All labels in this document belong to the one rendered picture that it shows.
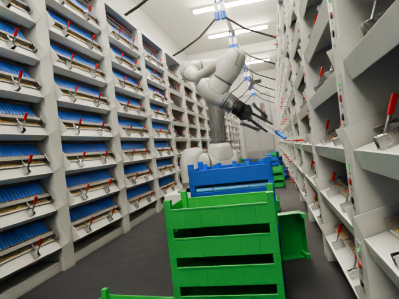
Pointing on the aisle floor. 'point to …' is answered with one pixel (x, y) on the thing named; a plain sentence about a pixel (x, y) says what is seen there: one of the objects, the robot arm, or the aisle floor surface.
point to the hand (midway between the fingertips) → (270, 128)
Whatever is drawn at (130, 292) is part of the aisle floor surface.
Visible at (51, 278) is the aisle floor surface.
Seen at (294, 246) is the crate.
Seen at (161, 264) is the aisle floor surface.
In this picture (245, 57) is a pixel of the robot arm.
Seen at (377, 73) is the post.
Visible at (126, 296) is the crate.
